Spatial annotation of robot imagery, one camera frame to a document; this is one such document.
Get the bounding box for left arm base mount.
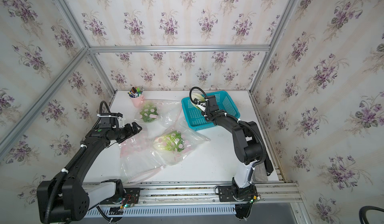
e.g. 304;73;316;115
100;179;141;208

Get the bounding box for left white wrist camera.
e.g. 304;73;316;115
117;113;126;128

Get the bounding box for teal plastic basket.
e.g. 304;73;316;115
181;90;241;131

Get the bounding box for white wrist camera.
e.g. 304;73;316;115
196;100;207;112
117;113;126;128

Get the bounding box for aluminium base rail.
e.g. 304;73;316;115
52;181;304;208

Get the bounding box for chinese cabbage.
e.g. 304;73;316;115
153;131;186;152
191;93;206;110
139;102;159;123

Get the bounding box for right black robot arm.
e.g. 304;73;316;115
189;86;274;203

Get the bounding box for pink pen cup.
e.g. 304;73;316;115
130;94;145;108

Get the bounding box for zip-top bag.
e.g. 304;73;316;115
135;99;182;128
119;130;166;185
152;118;210;166

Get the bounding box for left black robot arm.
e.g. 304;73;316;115
37;101;143;224

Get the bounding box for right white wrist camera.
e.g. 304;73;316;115
196;100;207;112

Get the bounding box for grey block with black device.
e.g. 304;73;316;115
252;158;274;183

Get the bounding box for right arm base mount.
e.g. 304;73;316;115
215;184;261;203

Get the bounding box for black chair edge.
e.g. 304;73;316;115
359;206;384;224

